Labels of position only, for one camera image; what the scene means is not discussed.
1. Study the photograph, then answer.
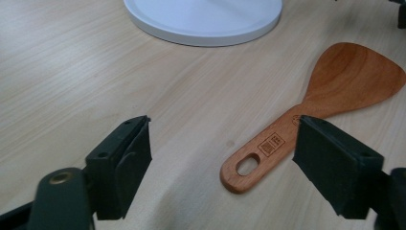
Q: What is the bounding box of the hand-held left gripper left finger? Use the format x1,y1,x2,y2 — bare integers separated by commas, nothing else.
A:
84,115,153,221

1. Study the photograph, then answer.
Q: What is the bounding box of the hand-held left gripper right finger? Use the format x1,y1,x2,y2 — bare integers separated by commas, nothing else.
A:
292,115,385,220

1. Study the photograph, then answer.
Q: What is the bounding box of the wooden rice spatula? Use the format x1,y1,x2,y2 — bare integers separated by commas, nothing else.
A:
219,42,406,195

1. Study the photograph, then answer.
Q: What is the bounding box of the white round plate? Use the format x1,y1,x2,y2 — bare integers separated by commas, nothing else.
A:
123,0,283,48

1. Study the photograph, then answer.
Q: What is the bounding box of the black object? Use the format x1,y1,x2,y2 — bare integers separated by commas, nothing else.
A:
388,0,406,30

